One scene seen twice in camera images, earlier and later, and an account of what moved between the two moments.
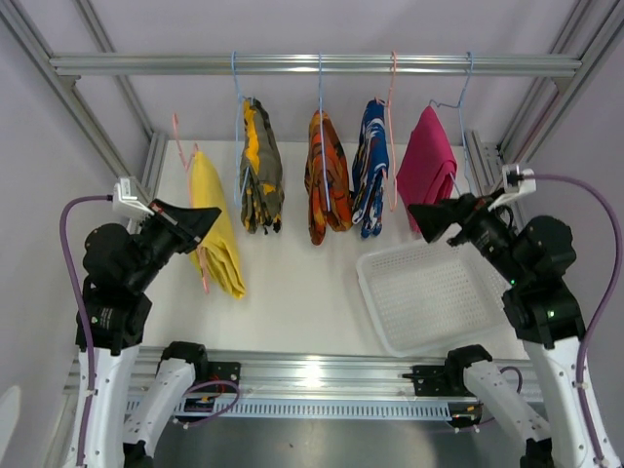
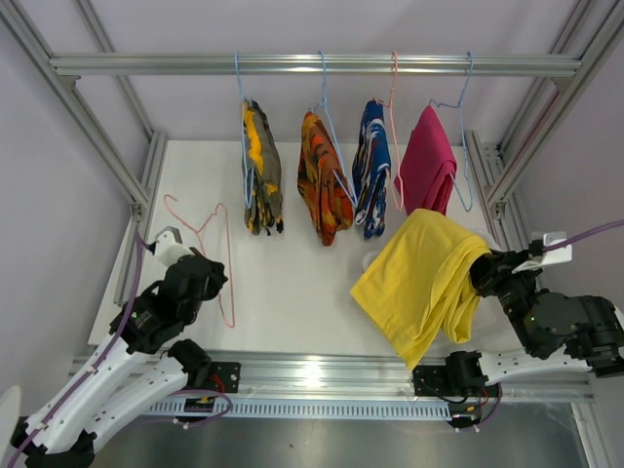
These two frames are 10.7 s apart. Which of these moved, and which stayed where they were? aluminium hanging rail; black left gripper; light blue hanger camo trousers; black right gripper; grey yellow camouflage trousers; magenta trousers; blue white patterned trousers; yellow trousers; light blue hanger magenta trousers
Moved: light blue hanger camo trousers; yellow trousers; black right gripper; black left gripper
Stayed: grey yellow camouflage trousers; aluminium hanging rail; light blue hanger magenta trousers; magenta trousers; blue white patterned trousers
